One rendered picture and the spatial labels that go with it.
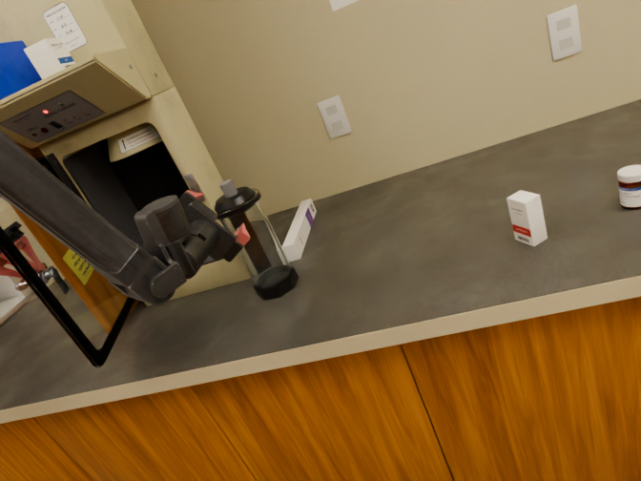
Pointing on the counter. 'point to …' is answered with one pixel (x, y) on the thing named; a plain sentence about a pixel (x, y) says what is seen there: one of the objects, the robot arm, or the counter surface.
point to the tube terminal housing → (20, 28)
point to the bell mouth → (133, 141)
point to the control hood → (118, 94)
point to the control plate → (36, 119)
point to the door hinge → (62, 174)
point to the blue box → (15, 69)
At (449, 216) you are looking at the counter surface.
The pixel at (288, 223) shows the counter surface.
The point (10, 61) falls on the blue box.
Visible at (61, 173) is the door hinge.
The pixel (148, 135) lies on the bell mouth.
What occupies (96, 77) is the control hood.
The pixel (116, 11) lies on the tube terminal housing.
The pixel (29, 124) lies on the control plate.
